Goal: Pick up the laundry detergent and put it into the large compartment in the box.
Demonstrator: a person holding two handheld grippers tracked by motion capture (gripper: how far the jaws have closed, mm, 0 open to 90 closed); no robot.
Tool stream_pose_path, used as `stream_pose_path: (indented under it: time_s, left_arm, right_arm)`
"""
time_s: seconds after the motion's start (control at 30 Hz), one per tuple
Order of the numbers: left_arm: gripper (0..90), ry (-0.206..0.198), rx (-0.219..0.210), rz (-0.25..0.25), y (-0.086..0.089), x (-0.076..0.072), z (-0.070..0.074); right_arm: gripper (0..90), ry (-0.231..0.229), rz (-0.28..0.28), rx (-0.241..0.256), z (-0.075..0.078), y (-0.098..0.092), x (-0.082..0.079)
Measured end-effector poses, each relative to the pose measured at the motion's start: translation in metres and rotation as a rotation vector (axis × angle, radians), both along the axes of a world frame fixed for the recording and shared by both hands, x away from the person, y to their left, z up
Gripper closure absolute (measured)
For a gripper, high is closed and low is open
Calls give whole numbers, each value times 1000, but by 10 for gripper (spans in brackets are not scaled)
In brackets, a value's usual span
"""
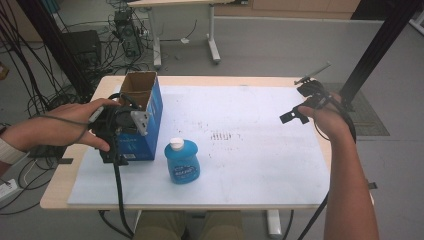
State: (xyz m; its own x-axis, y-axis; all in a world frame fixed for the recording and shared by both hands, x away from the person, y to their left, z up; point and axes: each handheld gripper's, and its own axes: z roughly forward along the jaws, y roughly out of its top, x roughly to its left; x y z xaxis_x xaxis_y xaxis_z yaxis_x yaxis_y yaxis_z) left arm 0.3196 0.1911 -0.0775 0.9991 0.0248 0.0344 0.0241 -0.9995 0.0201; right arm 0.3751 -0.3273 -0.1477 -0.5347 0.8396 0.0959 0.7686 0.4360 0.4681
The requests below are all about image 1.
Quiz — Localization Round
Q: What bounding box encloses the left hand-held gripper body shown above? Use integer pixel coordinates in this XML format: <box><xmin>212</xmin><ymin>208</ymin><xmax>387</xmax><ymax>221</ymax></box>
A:
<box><xmin>89</xmin><ymin>96</ymin><xmax>151</xmax><ymax>166</ymax></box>

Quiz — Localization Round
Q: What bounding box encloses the black equipment case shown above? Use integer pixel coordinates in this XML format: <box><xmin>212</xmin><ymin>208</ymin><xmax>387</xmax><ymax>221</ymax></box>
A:
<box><xmin>61</xmin><ymin>29</ymin><xmax>103</xmax><ymax>68</ymax></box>

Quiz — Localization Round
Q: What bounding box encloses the blue cardboard box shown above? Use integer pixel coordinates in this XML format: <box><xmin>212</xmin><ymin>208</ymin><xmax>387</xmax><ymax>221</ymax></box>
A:
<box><xmin>117</xmin><ymin>70</ymin><xmax>164</xmax><ymax>162</ymax></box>

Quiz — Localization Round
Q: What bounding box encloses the blue bottle with white cap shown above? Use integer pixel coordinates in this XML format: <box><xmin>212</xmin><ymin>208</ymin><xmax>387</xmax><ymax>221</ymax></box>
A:
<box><xmin>163</xmin><ymin>137</ymin><xmax>201</xmax><ymax>186</ymax></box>

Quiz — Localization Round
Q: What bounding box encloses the white table leg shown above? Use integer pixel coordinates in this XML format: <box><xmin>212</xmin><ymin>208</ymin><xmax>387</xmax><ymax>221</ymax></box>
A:
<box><xmin>266</xmin><ymin>209</ymin><xmax>283</xmax><ymax>240</ymax></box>

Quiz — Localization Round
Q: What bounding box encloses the grey cable with plug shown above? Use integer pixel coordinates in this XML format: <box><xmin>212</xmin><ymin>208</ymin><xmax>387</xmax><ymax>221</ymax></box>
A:
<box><xmin>29</xmin><ymin>105</ymin><xmax>106</xmax><ymax>144</ymax></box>

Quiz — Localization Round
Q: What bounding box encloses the white sleeve cuff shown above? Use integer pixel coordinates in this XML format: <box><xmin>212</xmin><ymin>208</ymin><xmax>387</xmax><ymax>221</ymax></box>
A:
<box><xmin>0</xmin><ymin>137</ymin><xmax>28</xmax><ymax>166</ymax></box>

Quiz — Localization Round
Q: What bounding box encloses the tangle of black floor cables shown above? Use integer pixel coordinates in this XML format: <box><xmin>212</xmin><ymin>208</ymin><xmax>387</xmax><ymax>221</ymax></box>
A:
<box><xmin>0</xmin><ymin>0</ymin><xmax>88</xmax><ymax>118</ymax></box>

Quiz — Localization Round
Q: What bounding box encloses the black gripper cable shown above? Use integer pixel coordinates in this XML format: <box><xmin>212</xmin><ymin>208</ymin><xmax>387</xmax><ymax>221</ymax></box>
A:
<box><xmin>295</xmin><ymin>94</ymin><xmax>358</xmax><ymax>240</ymax></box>
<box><xmin>98</xmin><ymin>159</ymin><xmax>137</xmax><ymax>240</ymax></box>

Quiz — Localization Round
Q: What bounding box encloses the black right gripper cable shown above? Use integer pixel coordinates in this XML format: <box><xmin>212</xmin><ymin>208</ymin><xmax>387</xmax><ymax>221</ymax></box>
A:
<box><xmin>295</xmin><ymin>94</ymin><xmax>358</xmax><ymax>240</ymax></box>

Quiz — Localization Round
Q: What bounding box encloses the white background desk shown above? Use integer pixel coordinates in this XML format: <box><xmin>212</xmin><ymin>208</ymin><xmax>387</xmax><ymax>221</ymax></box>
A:
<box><xmin>127</xmin><ymin>0</ymin><xmax>250</xmax><ymax>70</ymax></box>

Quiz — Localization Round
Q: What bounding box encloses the black metal stand post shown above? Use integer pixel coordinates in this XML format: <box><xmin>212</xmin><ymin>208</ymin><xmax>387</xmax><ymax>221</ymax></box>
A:
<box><xmin>337</xmin><ymin>0</ymin><xmax>424</xmax><ymax>112</ymax></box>
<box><xmin>15</xmin><ymin>0</ymin><xmax>97</xmax><ymax>102</ymax></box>

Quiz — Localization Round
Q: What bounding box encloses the person's right leg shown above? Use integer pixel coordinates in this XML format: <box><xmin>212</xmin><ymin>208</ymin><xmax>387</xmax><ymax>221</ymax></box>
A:
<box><xmin>199</xmin><ymin>210</ymin><xmax>247</xmax><ymax>240</ymax></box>

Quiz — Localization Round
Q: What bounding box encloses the white power strip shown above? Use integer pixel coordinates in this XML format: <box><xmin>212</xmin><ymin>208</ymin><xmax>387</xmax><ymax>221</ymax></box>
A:
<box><xmin>0</xmin><ymin>178</ymin><xmax>20</xmax><ymax>203</ymax></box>

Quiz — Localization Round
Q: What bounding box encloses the white table mat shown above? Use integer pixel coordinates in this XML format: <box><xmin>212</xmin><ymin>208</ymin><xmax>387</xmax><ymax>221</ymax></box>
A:
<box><xmin>66</xmin><ymin>84</ymin><xmax>332</xmax><ymax>206</ymax></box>

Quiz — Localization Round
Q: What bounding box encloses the person's left hand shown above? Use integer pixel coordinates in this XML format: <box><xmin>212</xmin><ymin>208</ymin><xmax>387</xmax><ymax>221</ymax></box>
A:
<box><xmin>39</xmin><ymin>97</ymin><xmax>122</xmax><ymax>153</ymax></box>

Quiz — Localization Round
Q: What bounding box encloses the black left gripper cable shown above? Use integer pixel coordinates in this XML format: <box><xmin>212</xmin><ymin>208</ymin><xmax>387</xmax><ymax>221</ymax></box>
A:
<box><xmin>98</xmin><ymin>159</ymin><xmax>137</xmax><ymax>240</ymax></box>

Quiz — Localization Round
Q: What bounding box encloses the person's leg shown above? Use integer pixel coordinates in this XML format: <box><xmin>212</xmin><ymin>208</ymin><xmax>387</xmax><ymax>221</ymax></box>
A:
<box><xmin>132</xmin><ymin>210</ymin><xmax>187</xmax><ymax>240</ymax></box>
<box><xmin>199</xmin><ymin>210</ymin><xmax>247</xmax><ymax>240</ymax></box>

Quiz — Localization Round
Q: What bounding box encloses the person's left leg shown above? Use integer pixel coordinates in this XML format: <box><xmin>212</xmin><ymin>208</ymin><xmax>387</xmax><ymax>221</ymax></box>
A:
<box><xmin>132</xmin><ymin>210</ymin><xmax>187</xmax><ymax>240</ymax></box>

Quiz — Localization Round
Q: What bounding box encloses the person's right hand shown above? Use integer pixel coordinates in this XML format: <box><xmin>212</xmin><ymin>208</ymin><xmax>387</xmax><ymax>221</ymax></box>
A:
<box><xmin>306</xmin><ymin>92</ymin><xmax>352</xmax><ymax>143</ymax></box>

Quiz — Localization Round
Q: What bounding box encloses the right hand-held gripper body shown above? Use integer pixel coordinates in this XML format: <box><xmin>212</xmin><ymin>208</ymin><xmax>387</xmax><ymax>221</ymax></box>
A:
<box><xmin>294</xmin><ymin>61</ymin><xmax>332</xmax><ymax>110</ymax></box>

